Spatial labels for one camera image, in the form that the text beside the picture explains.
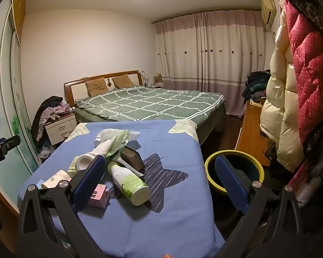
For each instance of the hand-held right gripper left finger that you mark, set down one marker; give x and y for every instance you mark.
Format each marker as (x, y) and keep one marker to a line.
(89, 178)

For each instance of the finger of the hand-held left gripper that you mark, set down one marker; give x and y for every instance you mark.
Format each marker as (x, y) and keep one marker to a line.
(6, 143)

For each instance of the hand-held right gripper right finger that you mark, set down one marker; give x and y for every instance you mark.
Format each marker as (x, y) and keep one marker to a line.
(231, 183)

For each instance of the small white capped bottle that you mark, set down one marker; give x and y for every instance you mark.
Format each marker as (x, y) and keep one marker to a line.
(84, 163)

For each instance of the white green paper box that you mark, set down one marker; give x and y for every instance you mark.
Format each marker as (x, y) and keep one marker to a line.
(73, 166)

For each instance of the pink strawberry milk carton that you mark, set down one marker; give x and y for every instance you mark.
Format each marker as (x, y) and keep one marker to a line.
(100, 196)

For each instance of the yellow-rimmed dark bin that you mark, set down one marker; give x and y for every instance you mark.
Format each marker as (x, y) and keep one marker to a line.
(251, 164)

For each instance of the white green yogurt bottle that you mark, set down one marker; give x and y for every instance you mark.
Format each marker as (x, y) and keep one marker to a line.
(127, 182)

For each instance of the crushed clear plastic bottle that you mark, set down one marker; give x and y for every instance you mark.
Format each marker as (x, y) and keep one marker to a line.
(119, 142)

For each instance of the white plastic bag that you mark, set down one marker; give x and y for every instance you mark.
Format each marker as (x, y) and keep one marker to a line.
(107, 133)

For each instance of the brown plastic tray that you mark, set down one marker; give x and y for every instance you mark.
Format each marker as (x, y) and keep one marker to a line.
(133, 157)

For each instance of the wardrobe sliding door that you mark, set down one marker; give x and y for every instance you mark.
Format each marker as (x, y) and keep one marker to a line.
(10, 99)

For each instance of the clothes pile on nightstand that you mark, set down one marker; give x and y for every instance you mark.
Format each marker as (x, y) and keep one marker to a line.
(51, 110)

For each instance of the white nightstand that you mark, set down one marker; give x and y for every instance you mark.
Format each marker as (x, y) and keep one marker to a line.
(60, 127)

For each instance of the orange wooden cabinet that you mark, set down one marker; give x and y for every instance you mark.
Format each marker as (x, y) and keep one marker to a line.
(250, 129)

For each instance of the cream down jacket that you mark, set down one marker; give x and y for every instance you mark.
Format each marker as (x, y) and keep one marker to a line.
(277, 107)

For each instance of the wooden headboard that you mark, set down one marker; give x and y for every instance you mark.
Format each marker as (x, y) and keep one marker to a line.
(75, 86)

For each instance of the brown pillow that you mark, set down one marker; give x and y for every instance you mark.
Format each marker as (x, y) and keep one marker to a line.
(123, 81)
(97, 86)

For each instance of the bed with green checked bedding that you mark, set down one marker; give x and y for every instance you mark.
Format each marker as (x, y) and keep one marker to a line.
(150, 102)

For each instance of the dark clothes pile on cabinet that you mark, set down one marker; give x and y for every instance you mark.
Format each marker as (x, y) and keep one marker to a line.
(255, 86)

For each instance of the pink white curtain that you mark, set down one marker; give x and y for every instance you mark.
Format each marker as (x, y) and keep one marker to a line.
(212, 59)

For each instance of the red quilted jacket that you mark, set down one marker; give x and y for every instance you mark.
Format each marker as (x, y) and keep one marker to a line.
(312, 72)

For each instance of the dark patterned garment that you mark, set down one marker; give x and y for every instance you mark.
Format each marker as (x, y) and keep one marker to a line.
(312, 13)

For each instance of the wall air conditioner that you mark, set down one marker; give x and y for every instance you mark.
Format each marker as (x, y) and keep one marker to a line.
(268, 9)

